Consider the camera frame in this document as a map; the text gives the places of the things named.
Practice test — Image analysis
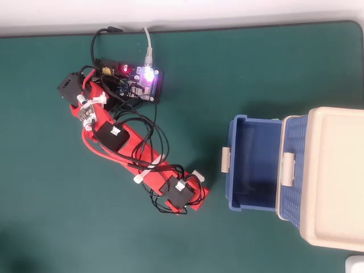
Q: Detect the white object corner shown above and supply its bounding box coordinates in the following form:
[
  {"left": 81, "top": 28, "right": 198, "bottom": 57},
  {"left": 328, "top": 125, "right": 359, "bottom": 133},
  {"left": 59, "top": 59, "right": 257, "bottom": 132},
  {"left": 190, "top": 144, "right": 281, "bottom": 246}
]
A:
[{"left": 345, "top": 255, "right": 364, "bottom": 273}]

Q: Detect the dark green table mat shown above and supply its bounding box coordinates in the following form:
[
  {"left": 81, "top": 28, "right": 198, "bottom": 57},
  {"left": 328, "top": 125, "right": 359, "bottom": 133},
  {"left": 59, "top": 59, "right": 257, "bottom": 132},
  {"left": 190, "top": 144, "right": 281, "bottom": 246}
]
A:
[{"left": 0, "top": 19, "right": 364, "bottom": 273}]

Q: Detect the black controller circuit board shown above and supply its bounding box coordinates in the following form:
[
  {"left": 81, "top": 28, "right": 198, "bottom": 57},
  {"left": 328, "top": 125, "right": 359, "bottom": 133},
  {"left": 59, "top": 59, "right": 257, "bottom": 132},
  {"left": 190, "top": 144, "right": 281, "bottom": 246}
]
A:
[{"left": 95, "top": 58, "right": 165, "bottom": 104}]

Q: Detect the red gripper body black motor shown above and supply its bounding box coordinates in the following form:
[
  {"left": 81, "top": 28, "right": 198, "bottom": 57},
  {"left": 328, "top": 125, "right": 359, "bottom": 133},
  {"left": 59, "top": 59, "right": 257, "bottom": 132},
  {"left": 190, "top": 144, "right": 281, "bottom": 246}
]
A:
[{"left": 184, "top": 170, "right": 212, "bottom": 213}]

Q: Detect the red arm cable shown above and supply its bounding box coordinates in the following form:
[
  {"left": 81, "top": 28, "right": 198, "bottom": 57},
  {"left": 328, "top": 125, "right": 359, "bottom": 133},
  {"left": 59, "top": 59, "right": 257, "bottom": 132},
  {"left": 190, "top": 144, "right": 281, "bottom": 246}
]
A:
[{"left": 81, "top": 126, "right": 134, "bottom": 168}]

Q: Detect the white USB cable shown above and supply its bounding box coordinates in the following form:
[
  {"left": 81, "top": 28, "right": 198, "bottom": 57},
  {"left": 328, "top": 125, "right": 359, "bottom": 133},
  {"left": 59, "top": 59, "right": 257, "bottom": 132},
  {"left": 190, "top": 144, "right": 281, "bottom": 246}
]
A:
[{"left": 143, "top": 26, "right": 156, "bottom": 68}]

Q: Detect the beige plastic drawer cabinet frame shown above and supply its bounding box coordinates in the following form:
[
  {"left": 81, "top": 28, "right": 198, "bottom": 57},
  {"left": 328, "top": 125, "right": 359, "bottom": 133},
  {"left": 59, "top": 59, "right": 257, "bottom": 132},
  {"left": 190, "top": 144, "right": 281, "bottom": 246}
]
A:
[{"left": 277, "top": 106, "right": 364, "bottom": 253}]

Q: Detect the blue woven drawer beige handle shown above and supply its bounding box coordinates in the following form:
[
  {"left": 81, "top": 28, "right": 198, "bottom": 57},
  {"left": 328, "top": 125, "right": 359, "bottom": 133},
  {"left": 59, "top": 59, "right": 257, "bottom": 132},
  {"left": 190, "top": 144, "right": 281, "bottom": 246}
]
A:
[
  {"left": 221, "top": 114, "right": 284, "bottom": 213},
  {"left": 280, "top": 113, "right": 309, "bottom": 231}
]

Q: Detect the black power cable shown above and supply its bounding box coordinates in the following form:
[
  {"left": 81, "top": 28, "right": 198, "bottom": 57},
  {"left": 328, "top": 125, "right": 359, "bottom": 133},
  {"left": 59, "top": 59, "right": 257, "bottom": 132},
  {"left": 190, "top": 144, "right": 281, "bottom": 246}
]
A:
[{"left": 90, "top": 26, "right": 125, "bottom": 68}]

